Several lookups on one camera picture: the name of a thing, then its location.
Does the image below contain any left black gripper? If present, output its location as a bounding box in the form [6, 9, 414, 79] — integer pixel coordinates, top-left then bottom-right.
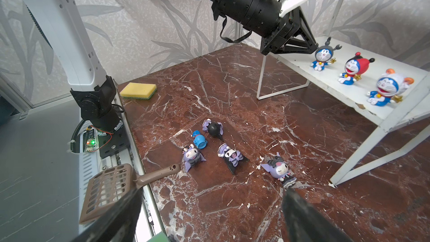
[260, 7, 318, 56]

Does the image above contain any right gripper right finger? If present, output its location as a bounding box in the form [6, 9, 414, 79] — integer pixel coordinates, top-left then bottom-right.
[282, 188, 351, 242]

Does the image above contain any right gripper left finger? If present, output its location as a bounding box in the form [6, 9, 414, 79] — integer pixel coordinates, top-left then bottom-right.
[73, 189, 142, 242]

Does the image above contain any small grey bunny figure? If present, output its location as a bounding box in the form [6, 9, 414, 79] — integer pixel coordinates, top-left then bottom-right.
[311, 37, 342, 71]

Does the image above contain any red hat Doraemon figure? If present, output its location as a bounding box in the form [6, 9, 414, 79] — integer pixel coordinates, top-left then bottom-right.
[338, 52, 375, 85]

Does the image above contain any white hooded Doraemon figure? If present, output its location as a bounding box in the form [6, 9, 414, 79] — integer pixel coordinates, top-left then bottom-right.
[367, 68, 414, 107]

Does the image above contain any blue cup toy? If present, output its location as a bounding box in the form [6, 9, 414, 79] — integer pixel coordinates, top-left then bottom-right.
[191, 130, 208, 150]

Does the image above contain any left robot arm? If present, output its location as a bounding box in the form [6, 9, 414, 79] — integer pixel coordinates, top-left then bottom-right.
[1, 0, 243, 105]

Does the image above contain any white two-tier metal shelf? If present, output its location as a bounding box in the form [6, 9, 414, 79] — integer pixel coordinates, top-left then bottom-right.
[256, 0, 430, 187]

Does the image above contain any brown plastic litter scoop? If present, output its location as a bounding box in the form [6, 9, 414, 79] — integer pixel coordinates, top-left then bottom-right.
[79, 164, 180, 225]

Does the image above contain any purple dress Kuromi figure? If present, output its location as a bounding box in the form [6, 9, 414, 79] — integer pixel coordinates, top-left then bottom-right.
[260, 152, 297, 189]

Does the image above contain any small circuit board with LED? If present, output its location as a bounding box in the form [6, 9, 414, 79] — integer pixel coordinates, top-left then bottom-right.
[83, 128, 98, 152]

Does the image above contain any purple bat Kuromi figure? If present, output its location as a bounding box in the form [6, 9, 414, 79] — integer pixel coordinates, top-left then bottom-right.
[217, 143, 249, 175]

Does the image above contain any purple striped Kuromi figure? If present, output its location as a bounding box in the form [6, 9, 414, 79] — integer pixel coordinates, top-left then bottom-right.
[182, 144, 207, 173]

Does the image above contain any black Kuromi figure lying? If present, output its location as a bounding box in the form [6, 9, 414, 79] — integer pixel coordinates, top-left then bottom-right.
[202, 119, 224, 141]

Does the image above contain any yellow green sponge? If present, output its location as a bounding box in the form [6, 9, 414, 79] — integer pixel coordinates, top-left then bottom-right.
[120, 82, 157, 100]

